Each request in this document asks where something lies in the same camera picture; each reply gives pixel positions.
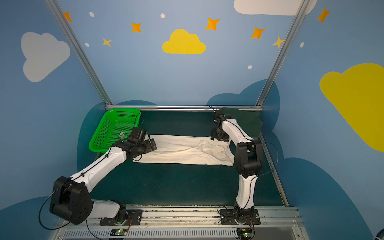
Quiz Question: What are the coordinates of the green plastic perforated basket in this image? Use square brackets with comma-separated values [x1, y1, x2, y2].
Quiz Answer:
[89, 109, 141, 154]

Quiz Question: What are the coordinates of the white printed t shirt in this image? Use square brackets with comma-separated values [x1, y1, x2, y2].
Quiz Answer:
[133, 135, 234, 166]

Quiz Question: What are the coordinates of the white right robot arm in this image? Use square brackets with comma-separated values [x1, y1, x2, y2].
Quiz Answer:
[211, 108, 267, 222]

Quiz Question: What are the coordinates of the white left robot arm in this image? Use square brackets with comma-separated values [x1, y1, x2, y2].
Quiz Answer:
[47, 127, 157, 226]

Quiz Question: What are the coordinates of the folded dark green t shirt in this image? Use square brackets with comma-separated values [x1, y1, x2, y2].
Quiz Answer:
[223, 108, 261, 138]

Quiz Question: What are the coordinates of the left green circuit board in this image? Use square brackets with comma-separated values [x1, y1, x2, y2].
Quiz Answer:
[110, 229, 129, 237]

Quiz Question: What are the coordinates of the green circuit board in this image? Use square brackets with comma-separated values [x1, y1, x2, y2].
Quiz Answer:
[236, 228, 255, 240]
[110, 229, 129, 237]

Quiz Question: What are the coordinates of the right green circuit board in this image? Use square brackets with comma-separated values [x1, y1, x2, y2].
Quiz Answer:
[236, 228, 255, 240]

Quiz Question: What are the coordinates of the horizontal aluminium frame rail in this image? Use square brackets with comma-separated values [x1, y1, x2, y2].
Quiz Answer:
[106, 105, 263, 112]

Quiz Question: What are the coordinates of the right side aluminium table rail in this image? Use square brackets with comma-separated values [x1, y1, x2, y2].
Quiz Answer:
[259, 132, 290, 207]

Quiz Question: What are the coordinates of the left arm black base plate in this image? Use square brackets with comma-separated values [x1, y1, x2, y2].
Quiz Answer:
[100, 209, 143, 226]

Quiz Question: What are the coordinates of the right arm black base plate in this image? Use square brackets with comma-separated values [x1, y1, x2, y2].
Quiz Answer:
[218, 208, 261, 226]

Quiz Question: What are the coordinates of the aluminium front mounting rail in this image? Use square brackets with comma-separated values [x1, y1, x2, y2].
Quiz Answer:
[50, 206, 309, 240]

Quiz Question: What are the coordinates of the left aluminium frame post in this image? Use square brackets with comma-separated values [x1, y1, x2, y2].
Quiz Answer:
[45, 0, 113, 105]

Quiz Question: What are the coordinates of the aluminium frame post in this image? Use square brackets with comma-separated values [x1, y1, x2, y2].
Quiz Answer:
[45, 0, 113, 105]
[256, 0, 312, 109]

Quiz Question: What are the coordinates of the right aluminium frame post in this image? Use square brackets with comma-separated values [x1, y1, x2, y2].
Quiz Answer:
[256, 0, 312, 109]

